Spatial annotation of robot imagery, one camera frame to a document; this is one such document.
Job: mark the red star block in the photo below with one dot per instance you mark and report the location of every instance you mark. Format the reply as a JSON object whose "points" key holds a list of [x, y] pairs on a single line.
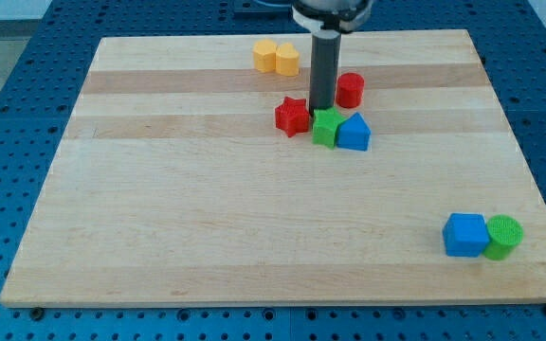
{"points": [[292, 116]]}

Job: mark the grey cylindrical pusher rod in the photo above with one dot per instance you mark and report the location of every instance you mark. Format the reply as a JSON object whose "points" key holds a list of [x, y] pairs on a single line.
{"points": [[325, 48]]}

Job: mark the blue triangular prism block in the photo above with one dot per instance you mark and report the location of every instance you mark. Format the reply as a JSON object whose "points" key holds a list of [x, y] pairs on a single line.
{"points": [[354, 133]]}

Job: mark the red cylinder block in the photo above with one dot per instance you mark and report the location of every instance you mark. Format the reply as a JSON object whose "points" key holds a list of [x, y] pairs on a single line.
{"points": [[350, 87]]}

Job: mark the green star block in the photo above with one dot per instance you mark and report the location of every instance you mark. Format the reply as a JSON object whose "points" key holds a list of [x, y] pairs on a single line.
{"points": [[325, 126]]}

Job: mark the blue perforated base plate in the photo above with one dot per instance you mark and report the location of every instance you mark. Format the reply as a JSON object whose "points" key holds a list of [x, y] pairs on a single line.
{"points": [[38, 97]]}

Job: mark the yellow hexagon block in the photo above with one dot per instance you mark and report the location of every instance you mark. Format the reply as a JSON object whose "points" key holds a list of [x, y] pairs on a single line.
{"points": [[264, 55]]}

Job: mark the green cylinder block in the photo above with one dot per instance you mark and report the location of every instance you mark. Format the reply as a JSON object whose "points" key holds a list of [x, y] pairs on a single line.
{"points": [[505, 234]]}

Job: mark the blue cube block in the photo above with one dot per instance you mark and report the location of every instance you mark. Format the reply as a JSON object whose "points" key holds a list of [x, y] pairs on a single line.
{"points": [[465, 235]]}

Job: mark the wooden board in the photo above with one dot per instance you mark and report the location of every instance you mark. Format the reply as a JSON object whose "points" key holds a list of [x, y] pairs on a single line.
{"points": [[172, 187]]}

